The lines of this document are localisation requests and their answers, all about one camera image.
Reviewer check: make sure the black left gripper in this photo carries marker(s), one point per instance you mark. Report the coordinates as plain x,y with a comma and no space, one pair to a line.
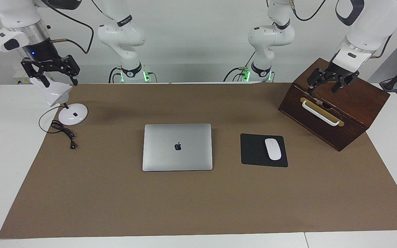
339,72

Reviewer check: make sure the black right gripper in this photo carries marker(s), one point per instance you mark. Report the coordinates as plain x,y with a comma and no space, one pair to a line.
41,51

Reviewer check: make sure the silver laptop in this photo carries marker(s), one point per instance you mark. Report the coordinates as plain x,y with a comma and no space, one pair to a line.
177,158

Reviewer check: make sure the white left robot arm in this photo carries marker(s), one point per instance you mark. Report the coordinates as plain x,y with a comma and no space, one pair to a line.
271,38

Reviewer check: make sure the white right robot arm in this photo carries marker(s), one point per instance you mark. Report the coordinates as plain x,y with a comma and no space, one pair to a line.
122,34

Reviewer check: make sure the dark brown wooden box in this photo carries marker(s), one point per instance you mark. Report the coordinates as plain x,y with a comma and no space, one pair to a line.
350,100

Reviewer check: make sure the white desk lamp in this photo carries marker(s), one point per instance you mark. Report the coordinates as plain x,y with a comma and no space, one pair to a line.
72,115

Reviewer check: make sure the white computer mouse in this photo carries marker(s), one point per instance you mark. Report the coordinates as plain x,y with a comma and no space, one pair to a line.
273,150

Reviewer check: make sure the black mouse pad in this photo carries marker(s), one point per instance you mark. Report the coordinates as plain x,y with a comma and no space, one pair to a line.
252,151

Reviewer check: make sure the brown table mat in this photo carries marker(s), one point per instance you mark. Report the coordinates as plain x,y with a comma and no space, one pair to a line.
198,206

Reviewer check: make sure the white wall socket strip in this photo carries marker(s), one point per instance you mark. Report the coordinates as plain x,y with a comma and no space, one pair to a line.
20,80

